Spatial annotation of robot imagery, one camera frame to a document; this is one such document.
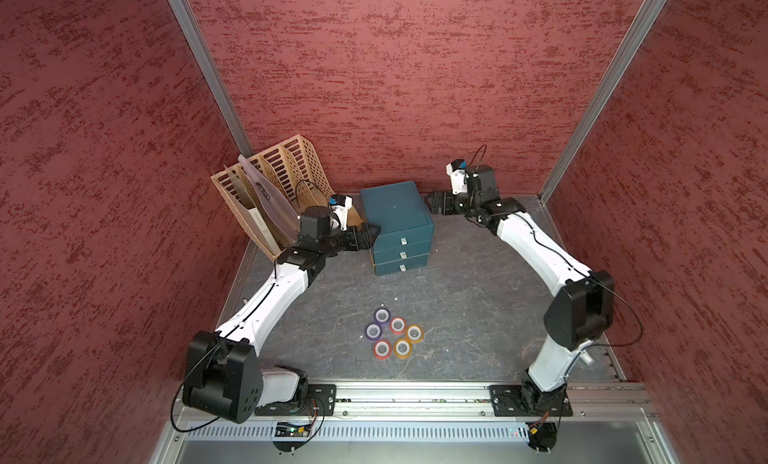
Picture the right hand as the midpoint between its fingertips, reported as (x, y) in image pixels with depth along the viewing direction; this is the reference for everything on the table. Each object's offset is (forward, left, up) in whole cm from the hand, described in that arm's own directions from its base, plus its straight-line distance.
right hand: (436, 202), depth 86 cm
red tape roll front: (-34, +17, -24) cm, 45 cm away
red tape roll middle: (-27, +12, -24) cm, 39 cm away
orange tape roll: (-30, +8, -24) cm, 39 cm away
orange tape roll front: (-34, +11, -24) cm, 43 cm away
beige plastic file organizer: (+22, +48, -5) cm, 53 cm away
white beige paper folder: (-6, +51, +7) cm, 52 cm away
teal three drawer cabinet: (-8, +9, -2) cm, 12 cm away
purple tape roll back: (-25, +17, -23) cm, 38 cm away
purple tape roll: (-29, +20, -23) cm, 42 cm away
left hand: (-10, +20, -2) cm, 22 cm away
